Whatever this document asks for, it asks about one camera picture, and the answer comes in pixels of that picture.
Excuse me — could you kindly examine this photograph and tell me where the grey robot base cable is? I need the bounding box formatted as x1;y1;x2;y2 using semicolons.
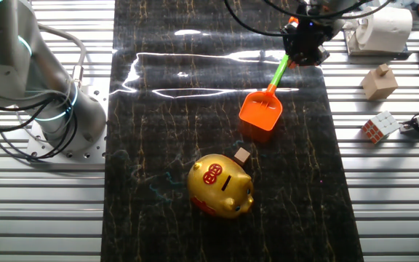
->
36;23;87;88

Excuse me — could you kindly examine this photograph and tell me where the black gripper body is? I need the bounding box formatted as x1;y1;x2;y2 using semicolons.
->
284;20;333;55

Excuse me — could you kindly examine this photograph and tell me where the orange toy shovel green shaft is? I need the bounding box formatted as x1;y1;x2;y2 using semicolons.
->
238;16;300;132

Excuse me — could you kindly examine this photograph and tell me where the rubiks cube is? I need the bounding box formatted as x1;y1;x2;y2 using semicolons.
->
361;110;402;145

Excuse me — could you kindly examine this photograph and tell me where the white toilet paper roll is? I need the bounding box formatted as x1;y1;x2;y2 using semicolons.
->
354;6;413;54

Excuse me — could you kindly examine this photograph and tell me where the small wooden cube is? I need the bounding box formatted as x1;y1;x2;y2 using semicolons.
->
233;147;252;167

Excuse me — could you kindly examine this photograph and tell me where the black marble pattern mat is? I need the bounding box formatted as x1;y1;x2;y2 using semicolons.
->
100;0;365;262

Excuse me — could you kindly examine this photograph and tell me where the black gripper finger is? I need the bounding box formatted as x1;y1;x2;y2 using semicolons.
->
303;50;330;67
281;31;300;68

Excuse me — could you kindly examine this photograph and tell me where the golden piggy bank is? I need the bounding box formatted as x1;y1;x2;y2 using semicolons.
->
186;153;255;220

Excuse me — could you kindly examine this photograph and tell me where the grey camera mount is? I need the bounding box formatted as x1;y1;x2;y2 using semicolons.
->
399;122;419;135

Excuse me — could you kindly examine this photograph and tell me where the grey paper roll holder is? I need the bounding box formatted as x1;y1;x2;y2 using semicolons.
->
343;28;412;61

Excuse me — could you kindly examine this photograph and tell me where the wooden house shaped block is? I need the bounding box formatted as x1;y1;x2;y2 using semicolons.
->
361;63;399;101

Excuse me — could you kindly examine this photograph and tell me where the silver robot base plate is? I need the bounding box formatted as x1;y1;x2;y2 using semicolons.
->
25;76;111;164

